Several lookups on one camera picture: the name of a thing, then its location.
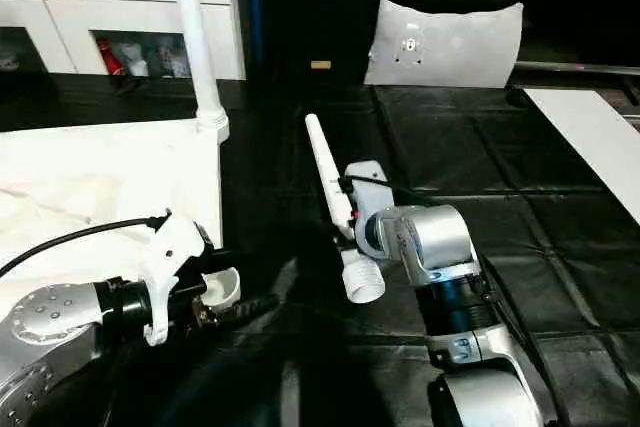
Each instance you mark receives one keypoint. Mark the white plastic table leg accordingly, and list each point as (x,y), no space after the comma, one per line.
(330,177)
(195,37)

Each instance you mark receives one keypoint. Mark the white plastic table top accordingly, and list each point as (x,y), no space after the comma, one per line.
(90,177)

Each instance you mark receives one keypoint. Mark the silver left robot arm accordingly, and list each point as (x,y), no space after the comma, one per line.
(50,337)

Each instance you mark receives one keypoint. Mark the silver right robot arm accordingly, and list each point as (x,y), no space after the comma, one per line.
(450,287)

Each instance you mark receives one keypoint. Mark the small yellow tag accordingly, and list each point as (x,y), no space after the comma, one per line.
(320,64)

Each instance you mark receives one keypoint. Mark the black work mat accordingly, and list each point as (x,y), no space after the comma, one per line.
(520,207)

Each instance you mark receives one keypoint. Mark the white sideboard cabinet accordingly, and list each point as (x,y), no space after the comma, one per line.
(100,7)

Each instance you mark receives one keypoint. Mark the white padded sheet with fitting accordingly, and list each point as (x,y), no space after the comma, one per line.
(445,42)

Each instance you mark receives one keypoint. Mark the flat white sheet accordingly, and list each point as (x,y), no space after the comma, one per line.
(590,137)

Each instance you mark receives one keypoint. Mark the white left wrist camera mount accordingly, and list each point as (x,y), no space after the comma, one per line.
(175,257)

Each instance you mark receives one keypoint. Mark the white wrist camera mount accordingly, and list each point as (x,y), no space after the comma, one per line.
(175,257)
(365,187)

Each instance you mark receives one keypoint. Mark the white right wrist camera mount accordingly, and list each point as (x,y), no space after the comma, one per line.
(365,187)

